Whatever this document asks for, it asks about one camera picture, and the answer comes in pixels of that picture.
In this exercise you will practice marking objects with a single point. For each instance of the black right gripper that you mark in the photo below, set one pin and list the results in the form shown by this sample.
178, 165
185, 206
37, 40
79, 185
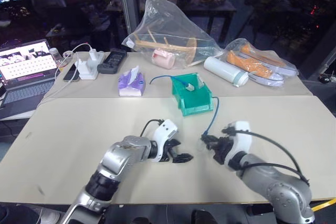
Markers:
223, 150

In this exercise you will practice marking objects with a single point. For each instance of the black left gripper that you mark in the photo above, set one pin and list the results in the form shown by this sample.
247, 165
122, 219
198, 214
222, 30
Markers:
169, 148

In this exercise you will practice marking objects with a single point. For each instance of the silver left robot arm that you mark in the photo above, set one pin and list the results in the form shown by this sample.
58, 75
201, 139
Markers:
120, 155

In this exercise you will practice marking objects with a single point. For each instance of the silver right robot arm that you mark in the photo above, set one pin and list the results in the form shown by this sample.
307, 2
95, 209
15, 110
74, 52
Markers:
278, 184

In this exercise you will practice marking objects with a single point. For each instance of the green plastic bin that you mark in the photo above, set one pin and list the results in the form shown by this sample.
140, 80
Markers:
195, 103

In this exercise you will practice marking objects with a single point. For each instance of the white coupler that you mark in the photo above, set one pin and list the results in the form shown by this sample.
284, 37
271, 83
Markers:
189, 87

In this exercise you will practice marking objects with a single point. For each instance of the white charger plug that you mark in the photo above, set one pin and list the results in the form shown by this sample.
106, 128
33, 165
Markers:
93, 54
81, 67

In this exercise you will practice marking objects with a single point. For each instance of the white thermos bottle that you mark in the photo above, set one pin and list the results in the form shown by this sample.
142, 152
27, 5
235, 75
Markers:
225, 70

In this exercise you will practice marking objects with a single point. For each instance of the orange canvas shoe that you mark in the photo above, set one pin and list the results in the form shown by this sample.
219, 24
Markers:
249, 68
273, 62

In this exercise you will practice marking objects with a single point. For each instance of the purple tissue pack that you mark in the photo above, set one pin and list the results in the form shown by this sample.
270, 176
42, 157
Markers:
131, 83

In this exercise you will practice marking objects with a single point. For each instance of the pink mug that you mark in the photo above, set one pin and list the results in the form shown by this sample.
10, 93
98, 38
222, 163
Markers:
162, 58

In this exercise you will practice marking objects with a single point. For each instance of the clear shoe bag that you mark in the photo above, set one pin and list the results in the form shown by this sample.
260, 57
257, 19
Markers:
236, 47

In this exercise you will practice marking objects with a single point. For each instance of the wooden rack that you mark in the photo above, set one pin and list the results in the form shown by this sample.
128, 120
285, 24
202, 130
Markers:
168, 47

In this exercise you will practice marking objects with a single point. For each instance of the black handheld remote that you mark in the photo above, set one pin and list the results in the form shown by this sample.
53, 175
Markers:
113, 61

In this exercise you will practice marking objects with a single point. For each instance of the white power strip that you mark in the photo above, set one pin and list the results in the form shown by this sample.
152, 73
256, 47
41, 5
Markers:
92, 69

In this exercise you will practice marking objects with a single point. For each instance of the large clear plastic bag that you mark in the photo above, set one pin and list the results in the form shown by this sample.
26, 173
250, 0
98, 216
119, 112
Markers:
168, 22

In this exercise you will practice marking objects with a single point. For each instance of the dark background table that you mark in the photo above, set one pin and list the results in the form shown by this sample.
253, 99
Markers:
210, 6

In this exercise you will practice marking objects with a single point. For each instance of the black smartphone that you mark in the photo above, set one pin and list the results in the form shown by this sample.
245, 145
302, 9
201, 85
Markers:
71, 73

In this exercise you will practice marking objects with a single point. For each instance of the clear plastic water bottle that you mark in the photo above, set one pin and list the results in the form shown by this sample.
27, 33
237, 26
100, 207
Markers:
56, 57

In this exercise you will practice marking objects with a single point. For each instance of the open laptop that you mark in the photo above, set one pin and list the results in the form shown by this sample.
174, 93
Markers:
26, 77

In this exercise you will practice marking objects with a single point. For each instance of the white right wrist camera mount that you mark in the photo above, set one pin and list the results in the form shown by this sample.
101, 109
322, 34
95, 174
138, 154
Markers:
242, 140

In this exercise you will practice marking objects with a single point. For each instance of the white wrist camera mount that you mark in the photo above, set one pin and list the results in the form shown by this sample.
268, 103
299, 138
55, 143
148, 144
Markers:
242, 140
164, 132

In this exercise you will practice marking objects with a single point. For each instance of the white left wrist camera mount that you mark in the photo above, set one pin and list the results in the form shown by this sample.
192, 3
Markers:
164, 132

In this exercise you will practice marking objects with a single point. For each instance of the grey window frame post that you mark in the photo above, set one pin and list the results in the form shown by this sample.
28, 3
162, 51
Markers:
130, 3

